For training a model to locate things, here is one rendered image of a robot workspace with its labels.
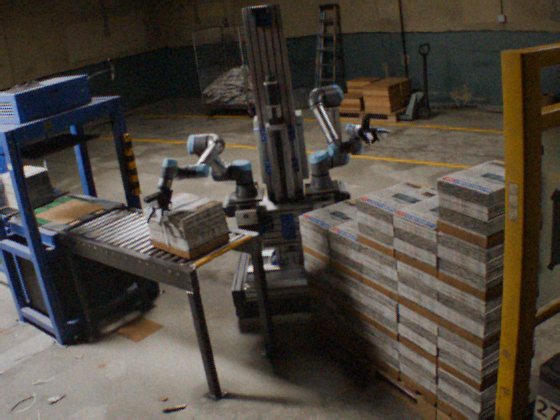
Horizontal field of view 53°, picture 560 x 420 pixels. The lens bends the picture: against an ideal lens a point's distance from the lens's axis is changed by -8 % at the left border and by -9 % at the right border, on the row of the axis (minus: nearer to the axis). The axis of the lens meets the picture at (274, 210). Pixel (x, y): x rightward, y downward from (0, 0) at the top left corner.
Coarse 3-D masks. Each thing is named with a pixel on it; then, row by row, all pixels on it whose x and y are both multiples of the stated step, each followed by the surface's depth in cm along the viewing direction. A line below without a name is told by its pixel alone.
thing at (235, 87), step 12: (240, 24) 1026; (240, 48) 1035; (204, 72) 1110; (216, 72) 1159; (228, 72) 1071; (240, 72) 1089; (204, 84) 1121; (216, 84) 1127; (228, 84) 1092; (240, 84) 1070; (216, 96) 1123; (228, 96) 1098; (240, 96) 1086; (252, 96) 1083; (216, 108) 1124; (228, 108) 1104; (240, 108) 1085
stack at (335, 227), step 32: (320, 224) 336; (352, 224) 329; (352, 256) 315; (384, 256) 288; (352, 288) 321; (416, 288) 272; (352, 320) 331; (384, 320) 302; (416, 320) 277; (352, 352) 340; (384, 352) 311; (416, 352) 285; (384, 384) 320
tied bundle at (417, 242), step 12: (396, 216) 271; (396, 228) 273; (408, 228) 265; (420, 228) 257; (396, 240) 275; (408, 240) 268; (420, 240) 260; (432, 240) 252; (408, 252) 269; (420, 252) 261; (432, 252) 255; (432, 264) 256
